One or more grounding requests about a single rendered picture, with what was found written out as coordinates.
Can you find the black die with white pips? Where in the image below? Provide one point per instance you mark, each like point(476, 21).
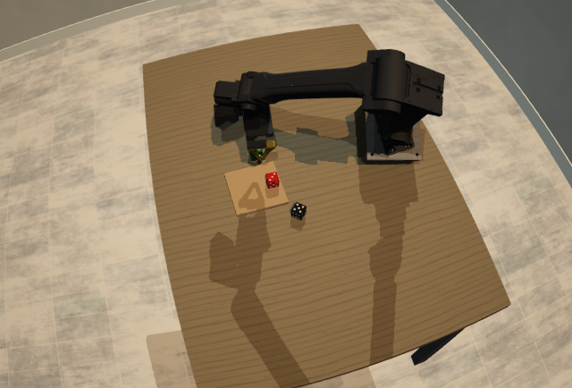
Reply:
point(298, 211)

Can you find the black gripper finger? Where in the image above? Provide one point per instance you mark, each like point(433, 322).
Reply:
point(270, 145)

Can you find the red die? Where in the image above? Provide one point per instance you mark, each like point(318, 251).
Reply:
point(272, 180)

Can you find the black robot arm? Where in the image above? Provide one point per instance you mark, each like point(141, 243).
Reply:
point(399, 85)

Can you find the green die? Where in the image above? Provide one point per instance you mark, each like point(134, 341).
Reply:
point(260, 152)

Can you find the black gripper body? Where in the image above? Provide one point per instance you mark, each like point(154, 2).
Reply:
point(265, 129)

